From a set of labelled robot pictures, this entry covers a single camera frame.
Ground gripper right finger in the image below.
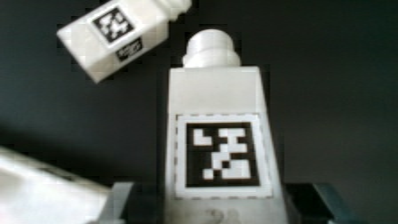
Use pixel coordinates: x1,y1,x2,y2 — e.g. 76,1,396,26
284,183,362,224

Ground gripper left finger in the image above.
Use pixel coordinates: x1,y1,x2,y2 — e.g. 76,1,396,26
99,182,159,224

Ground white square tabletop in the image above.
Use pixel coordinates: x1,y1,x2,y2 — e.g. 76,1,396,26
0,146,110,224

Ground white leg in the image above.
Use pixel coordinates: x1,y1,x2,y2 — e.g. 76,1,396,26
56,0,191,83
163,29,287,224

